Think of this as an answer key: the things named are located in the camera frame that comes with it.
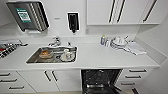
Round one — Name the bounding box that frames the bowl with orange contents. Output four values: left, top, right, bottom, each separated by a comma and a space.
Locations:
38, 48, 55, 60

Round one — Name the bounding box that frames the white under-sink cabinet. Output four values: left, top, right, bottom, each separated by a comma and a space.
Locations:
16, 68, 83, 94

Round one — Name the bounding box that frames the white wall outlet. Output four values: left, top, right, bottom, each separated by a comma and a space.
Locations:
84, 26, 91, 35

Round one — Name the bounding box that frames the stainless steel dishwasher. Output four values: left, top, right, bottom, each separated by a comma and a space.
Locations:
80, 68, 123, 94

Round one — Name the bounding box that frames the dishwasher wire rack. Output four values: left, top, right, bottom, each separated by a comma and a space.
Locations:
83, 70, 121, 94

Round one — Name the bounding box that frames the dish soap bottle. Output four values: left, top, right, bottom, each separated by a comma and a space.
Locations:
100, 34, 107, 47

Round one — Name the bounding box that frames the white cup in sink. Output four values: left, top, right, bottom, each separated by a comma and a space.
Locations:
60, 48, 76, 63

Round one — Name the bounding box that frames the chrome sink faucet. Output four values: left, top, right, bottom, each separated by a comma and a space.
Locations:
47, 35, 62, 48

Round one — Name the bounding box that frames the black wall soap dispenser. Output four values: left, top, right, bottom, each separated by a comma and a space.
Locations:
66, 11, 81, 34

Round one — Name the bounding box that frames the stack of white plates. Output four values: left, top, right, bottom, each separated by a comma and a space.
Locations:
110, 35, 130, 51

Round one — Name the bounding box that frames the black wire dish rack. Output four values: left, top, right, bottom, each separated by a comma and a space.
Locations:
0, 38, 28, 60

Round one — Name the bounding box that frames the white narrow drawer unit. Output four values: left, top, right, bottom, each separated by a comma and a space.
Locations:
116, 66, 156, 93

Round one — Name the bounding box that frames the white wide drawer unit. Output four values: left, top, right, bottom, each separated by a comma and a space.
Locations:
0, 70, 36, 94

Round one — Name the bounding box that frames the small white bottle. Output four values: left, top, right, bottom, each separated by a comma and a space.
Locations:
105, 37, 111, 47

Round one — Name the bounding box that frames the stainless steel sink basin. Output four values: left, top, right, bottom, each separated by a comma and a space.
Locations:
25, 45, 79, 65

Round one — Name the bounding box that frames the small wall label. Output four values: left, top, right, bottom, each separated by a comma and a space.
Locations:
54, 16, 62, 21

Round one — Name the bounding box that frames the small chrome sink fitting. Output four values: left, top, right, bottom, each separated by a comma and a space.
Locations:
67, 40, 72, 47

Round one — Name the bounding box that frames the steel paper towel dispenser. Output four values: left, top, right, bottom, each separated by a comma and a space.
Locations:
5, 1, 51, 34

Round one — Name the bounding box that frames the white dish cloth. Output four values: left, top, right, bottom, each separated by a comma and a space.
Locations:
123, 41, 148, 56

